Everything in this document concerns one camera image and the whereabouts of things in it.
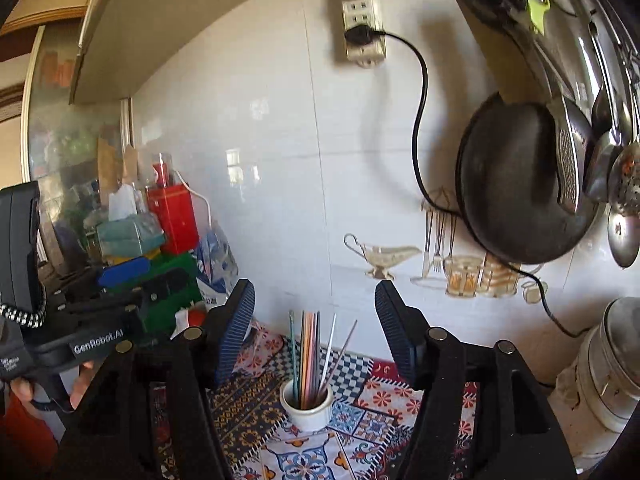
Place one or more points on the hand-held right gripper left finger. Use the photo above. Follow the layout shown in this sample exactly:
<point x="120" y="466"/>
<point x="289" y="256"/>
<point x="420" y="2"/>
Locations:
<point x="232" y="340"/>

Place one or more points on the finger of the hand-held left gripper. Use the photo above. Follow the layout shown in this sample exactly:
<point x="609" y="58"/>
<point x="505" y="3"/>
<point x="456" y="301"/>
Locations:
<point x="125" y="270"/>
<point x="167" y="282"/>

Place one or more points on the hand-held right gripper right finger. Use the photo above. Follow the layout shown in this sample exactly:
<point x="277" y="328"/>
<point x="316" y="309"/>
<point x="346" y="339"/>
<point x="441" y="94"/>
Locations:
<point x="400" y="340"/>

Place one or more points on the green chopstick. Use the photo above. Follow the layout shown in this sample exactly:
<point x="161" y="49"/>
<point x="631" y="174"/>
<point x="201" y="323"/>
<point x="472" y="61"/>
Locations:
<point x="302" y="355"/>
<point x="294" y="355"/>

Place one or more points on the pink chopstick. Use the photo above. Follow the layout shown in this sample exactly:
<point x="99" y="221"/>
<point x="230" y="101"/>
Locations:
<point x="306" y="350"/>
<point x="315" y="350"/>

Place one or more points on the pale mauve chopstick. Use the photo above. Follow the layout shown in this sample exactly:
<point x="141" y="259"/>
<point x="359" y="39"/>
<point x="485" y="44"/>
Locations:
<point x="317" y="350"/>
<point x="320" y="350"/>

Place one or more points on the white ceramic cup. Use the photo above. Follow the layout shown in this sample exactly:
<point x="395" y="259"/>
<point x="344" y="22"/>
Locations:
<point x="307" y="417"/>

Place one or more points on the person's left hand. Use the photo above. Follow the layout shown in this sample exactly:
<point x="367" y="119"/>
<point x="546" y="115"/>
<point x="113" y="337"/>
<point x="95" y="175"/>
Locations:
<point x="82" y="385"/>

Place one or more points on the yellow box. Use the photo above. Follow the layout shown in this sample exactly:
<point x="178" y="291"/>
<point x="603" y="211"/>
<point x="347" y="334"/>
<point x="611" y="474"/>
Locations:
<point x="117" y="260"/>

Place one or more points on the green box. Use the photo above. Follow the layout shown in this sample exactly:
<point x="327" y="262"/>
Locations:
<point x="180" y="267"/>

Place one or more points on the teal tissue pack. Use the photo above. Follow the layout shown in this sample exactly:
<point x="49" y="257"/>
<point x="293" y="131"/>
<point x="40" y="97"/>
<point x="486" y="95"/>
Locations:
<point x="130" y="235"/>

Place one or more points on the red white crumpled packet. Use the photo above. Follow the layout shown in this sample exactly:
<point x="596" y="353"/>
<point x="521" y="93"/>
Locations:
<point x="192" y="320"/>

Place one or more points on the blue white plastic bag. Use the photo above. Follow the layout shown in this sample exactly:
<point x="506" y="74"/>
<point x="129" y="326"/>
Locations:
<point x="217" y="265"/>

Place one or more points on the red tin box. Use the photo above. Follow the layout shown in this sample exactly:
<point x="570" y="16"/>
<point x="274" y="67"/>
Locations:
<point x="172" y="220"/>

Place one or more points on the patterned tablecloth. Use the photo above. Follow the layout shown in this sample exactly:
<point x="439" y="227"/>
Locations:
<point x="360" y="425"/>

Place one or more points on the red labelled jar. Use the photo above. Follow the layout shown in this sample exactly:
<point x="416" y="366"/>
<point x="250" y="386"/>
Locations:
<point x="162" y="172"/>

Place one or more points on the glass door cabinet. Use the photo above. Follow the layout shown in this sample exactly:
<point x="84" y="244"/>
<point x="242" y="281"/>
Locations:
<point x="75" y="150"/>

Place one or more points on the red garment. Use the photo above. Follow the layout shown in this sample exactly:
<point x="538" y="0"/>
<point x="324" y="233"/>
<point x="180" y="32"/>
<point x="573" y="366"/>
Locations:
<point x="25" y="440"/>

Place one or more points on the black wok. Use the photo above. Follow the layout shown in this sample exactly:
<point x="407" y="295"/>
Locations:
<point x="510" y="185"/>

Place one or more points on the steel ladle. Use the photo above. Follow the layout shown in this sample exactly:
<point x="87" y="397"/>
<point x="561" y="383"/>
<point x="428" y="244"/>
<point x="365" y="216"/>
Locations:
<point x="625" y="235"/>
<point x="600" y="165"/>

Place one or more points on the white power strip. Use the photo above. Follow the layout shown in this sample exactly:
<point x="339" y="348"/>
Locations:
<point x="362" y="10"/>

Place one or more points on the green peeler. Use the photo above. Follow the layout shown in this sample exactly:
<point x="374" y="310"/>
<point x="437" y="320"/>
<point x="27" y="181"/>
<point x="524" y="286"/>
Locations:
<point x="536" y="7"/>

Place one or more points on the beige wall cabinet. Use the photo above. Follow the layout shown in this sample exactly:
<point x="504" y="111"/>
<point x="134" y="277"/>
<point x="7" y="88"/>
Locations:
<point x="175" y="25"/>

